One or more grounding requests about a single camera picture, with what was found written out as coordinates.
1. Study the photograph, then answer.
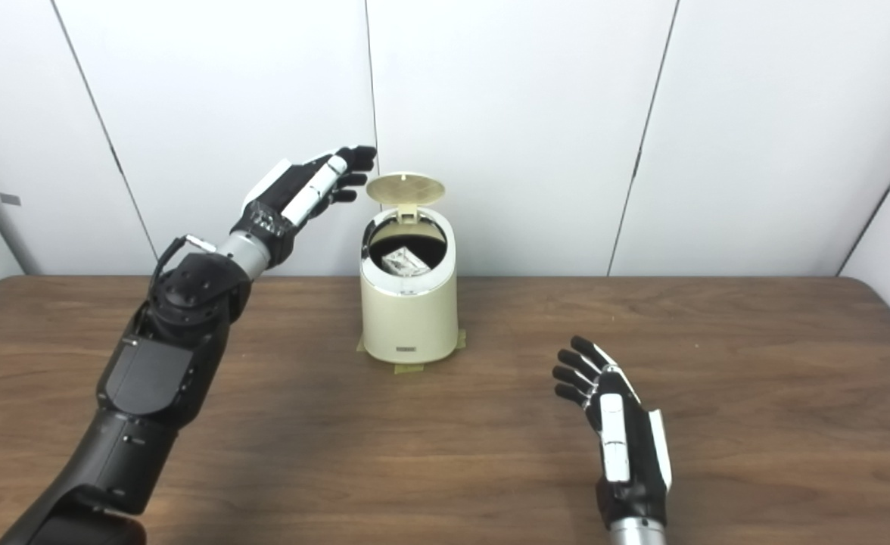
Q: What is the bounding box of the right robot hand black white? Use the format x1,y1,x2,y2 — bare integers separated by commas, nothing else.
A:
552,335,673,531

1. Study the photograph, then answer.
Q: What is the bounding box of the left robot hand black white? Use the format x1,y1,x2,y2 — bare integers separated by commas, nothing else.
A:
229,145,378,269

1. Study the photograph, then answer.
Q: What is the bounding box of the cream round bin lid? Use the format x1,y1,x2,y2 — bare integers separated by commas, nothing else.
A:
366,172,447,224

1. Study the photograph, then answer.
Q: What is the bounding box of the white green milk carton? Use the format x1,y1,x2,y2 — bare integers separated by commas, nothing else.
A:
381,246,431,278

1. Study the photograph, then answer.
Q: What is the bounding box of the cream-colored round bin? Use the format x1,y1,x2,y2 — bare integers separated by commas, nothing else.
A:
359,204,459,366

